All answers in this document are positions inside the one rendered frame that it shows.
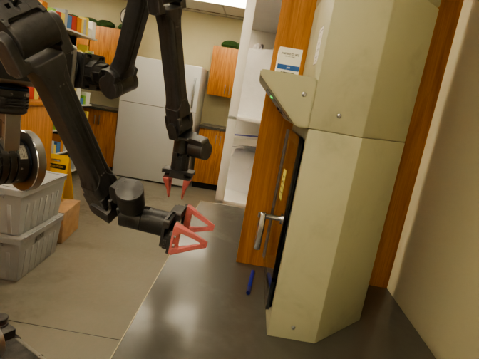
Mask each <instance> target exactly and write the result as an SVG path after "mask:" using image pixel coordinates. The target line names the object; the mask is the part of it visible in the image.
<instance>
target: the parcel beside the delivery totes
mask: <svg viewBox="0 0 479 359"><path fill-rule="evenodd" d="M79 210H80V200H75V199H64V198H61V203H60V207H59V211H58V213H62V214H64V216H63V220H61V227H60V231H59V235H58V241H57V244H62V243H63V242H64V241H65V240H67V238H69V236H70V235H72V233H74V231H75V230H77V228H78V219H79Z"/></svg>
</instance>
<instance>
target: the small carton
mask: <svg viewBox="0 0 479 359"><path fill-rule="evenodd" d="M302 53H303V50H299V49H295V48H287V47H282V46H280V48H279V50H278V55H277V62H276V66H275V71H279V72H283V73H291V74H296V75H299V67H300V63H301V59H302Z"/></svg>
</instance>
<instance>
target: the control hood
mask: <svg viewBox="0 0 479 359"><path fill-rule="evenodd" d="M259 83H260V84H261V86H262V87H263V88H264V90H265V91H266V89H268V90H269V92H270V93H271V94H272V96H273V97H274V99H275V100H276V102H277V103H278V105H279V106H280V108H281V109H282V111H283V112H284V114H285V115H286V116H287V118H288V119H289V120H287V119H286V118H284V119H285V120H287V121H289V122H290V123H292V124H293V125H296V126H297V127H299V128H307V127H309V122H310V118H311V112H312V108H313V104H314V97H315V93H316V87H317V83H318V80H317V78H313V77H309V76H301V75H296V74H291V73H283V72H279V71H271V70H267V69H262V70H261V71H260V76H259Z"/></svg>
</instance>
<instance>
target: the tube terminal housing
mask: <svg viewBox="0 0 479 359"><path fill-rule="evenodd" d="M438 11H439V9H438V8H437V7H436V6H434V5H433V4H432V3H431V2H429V1H428V0H321V2H320V3H319V5H318V6H317V8H316V10H315V13H314V20H313V24H312V28H311V35H310V39H309V45H308V49H307V56H306V60H305V64H304V71H303V76H309V77H313V78H317V80H318V83H317V87H316V93H315V97H314V104H313V108H312V112H311V118H310V122H309V127H307V128H299V127H297V126H296V125H293V126H292V129H293V130H294V131H295V132H297V133H298V134H299V135H301V136H302V137H303V140H304V149H303V153H302V160H301V164H300V168H299V174H298V178H297V185H296V189H295V192H294V198H293V202H292V209H291V211H292V212H291V216H290V220H289V226H288V230H287V236H286V240H285V242H284V248H283V252H282V258H281V262H280V266H279V273H278V277H277V283H276V287H275V291H274V298H273V302H272V307H269V310H267V309H266V324H267V335H271V336H275V337H280V338H287V339H292V340H299V341H304V342H308V343H317V342H319V341H320V340H322V339H324V338H326V337H328V336H330V335H332V334H333V333H335V332H337V331H340V330H341V329H343V328H345V327H347V326H349V325H351V324H352V323H355V322H357V321H359V320H360V317H361V312H362V309H363V306H364V301H365V297H366V292H367V289H368V286H369V281H370V278H371V273H372V270H373V267H374V262H375V258H376V254H377V251H378V246H379V242H380V239H381V234H382V231H383V226H384V223H385V220H386V215H387V211H388V206H389V203H390V200H391V195H392V192H393V187H394V184H395V181H396V175H397V172H398V167H399V165H400V161H401V156H402V153H403V148H404V145H405V141H406V136H407V133H408V128H409V125H410V121H411V117H412V114H413V109H414V105H415V102H416V97H417V94H418V89H419V86H420V83H421V78H422V75H423V69H424V66H425V63H426V58H427V55H428V50H429V47H430V44H431V39H432V35H433V30H434V27H435V24H436V19H437V16H438ZM323 25H324V31H323V35H322V39H321V45H320V49H319V56H318V60H317V64H315V65H313V62H314V56H315V52H316V45H317V41H318V37H319V31H320V28H321V27H322V26H323Z"/></svg>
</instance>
